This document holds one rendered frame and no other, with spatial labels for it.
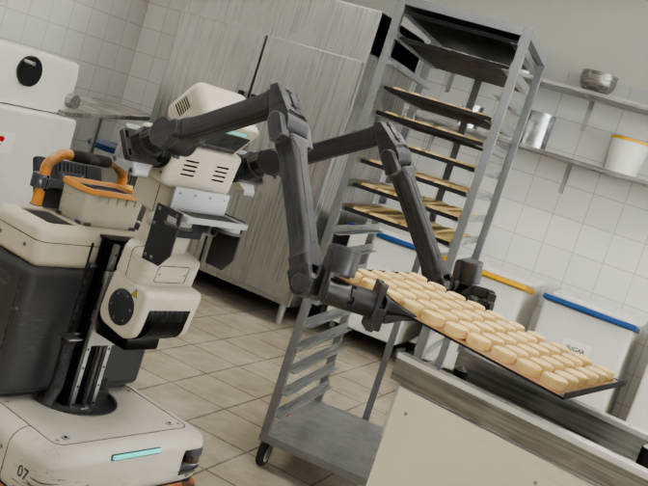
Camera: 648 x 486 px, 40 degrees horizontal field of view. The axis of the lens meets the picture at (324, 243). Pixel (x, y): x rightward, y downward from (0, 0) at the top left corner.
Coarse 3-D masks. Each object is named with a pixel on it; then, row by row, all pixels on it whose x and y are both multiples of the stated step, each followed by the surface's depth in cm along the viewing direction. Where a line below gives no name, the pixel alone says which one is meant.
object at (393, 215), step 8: (360, 208) 317; (368, 208) 328; (376, 208) 340; (384, 208) 352; (392, 208) 367; (376, 216) 316; (384, 216) 322; (392, 216) 333; (400, 216) 344; (400, 224) 314; (432, 224) 352; (440, 232) 332; (448, 232) 337; (448, 240) 319
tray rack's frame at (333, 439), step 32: (416, 0) 305; (512, 32) 295; (544, 64) 347; (512, 160) 356; (416, 256) 372; (384, 352) 378; (288, 416) 356; (320, 416) 368; (352, 416) 381; (288, 448) 325; (320, 448) 331; (352, 448) 342; (352, 480) 318
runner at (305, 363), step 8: (336, 344) 376; (320, 352) 357; (328, 352) 368; (336, 352) 372; (304, 360) 338; (312, 360) 349; (320, 360) 353; (288, 368) 324; (296, 368) 330; (304, 368) 333
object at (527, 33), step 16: (528, 32) 293; (512, 64) 295; (512, 80) 295; (496, 112) 297; (496, 128) 298; (480, 160) 299; (480, 176) 300; (464, 208) 302; (464, 224) 302; (448, 256) 304; (416, 352) 309
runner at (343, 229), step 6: (336, 228) 319; (342, 228) 327; (348, 228) 334; (354, 228) 341; (360, 228) 349; (366, 228) 359; (372, 228) 367; (378, 228) 376; (342, 234) 320; (348, 234) 328
